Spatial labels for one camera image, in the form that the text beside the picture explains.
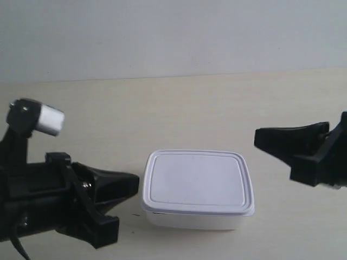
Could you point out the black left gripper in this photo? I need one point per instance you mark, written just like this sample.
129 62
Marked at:
33 193

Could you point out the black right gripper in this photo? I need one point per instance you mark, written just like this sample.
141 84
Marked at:
294 144

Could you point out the white lidded plastic container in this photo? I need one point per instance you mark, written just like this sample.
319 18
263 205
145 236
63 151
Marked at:
197 189

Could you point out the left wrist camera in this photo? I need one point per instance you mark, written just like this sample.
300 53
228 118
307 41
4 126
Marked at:
27 115

